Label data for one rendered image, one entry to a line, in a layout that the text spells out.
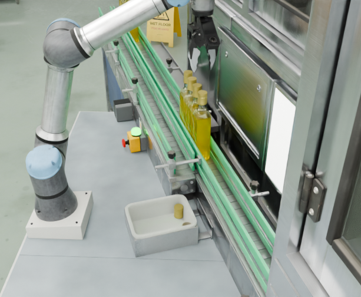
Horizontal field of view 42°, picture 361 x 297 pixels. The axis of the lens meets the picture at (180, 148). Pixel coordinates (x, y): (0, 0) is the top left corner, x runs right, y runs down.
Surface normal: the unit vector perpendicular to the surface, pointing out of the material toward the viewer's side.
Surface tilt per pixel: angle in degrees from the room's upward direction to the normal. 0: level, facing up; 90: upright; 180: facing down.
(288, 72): 90
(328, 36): 90
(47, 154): 7
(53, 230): 90
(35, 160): 7
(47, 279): 0
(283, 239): 90
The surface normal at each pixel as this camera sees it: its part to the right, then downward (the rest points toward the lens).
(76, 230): -0.04, 0.57
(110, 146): 0.00, -0.82
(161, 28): -0.25, 0.34
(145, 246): 0.29, 0.54
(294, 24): -0.96, 0.16
